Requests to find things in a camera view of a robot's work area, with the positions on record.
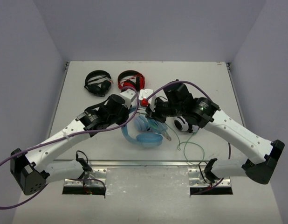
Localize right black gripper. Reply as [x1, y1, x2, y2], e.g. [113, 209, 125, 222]
[146, 97, 184, 124]

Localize green headphone cable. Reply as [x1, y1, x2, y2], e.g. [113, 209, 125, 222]
[138, 112, 207, 167]

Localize light blue headphones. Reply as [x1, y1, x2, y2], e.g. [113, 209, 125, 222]
[121, 118, 171, 148]

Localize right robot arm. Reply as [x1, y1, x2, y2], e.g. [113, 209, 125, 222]
[139, 80, 285, 184]

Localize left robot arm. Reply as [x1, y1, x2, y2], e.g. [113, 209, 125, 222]
[10, 91, 136, 196]

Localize white black headphones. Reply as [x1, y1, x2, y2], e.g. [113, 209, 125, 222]
[174, 116, 199, 133]

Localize pink blue cat-ear headphones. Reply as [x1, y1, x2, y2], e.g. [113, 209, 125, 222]
[133, 106, 152, 132]

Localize red black headphones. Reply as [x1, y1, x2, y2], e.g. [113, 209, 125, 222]
[117, 70, 145, 92]

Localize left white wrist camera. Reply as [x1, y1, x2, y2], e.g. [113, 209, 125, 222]
[119, 89, 137, 109]

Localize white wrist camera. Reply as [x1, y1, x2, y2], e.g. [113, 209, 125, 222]
[119, 89, 137, 109]
[138, 89, 156, 111]

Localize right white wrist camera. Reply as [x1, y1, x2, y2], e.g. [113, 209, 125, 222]
[138, 89, 156, 111]

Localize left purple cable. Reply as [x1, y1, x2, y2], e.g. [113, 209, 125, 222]
[0, 87, 140, 210]

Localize purple cable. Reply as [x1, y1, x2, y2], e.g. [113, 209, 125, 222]
[144, 80, 233, 161]
[0, 87, 140, 210]

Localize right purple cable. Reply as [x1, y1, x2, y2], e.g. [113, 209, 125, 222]
[144, 80, 233, 161]

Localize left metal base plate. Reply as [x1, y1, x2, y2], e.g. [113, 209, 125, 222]
[83, 168, 107, 187]

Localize metal base plate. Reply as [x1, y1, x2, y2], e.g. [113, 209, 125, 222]
[187, 167, 213, 188]
[83, 168, 107, 187]

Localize aluminium table edge rail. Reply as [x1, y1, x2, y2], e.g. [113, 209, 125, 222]
[51, 157, 247, 167]

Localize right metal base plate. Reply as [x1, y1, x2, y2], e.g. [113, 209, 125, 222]
[187, 167, 213, 188]

